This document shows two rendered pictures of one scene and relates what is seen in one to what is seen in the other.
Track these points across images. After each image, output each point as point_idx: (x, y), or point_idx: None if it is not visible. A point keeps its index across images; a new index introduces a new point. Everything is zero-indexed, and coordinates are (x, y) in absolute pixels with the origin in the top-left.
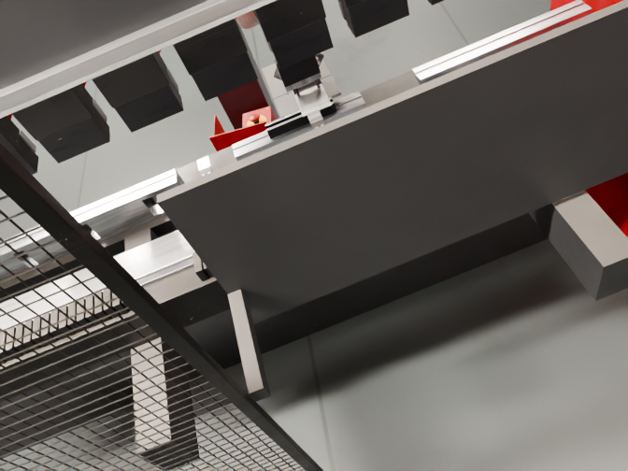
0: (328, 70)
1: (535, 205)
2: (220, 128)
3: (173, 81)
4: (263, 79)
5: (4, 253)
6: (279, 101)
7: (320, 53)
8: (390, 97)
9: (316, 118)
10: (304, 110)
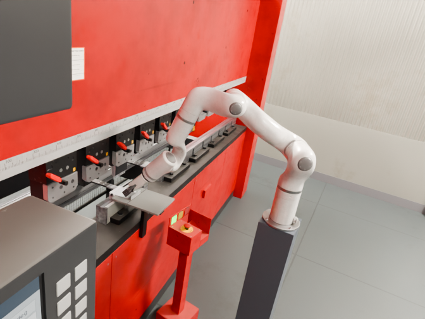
0: (131, 204)
1: None
2: (205, 223)
3: (155, 136)
4: (272, 303)
5: (188, 143)
6: (141, 188)
7: (129, 188)
8: (99, 237)
9: (110, 185)
10: (121, 187)
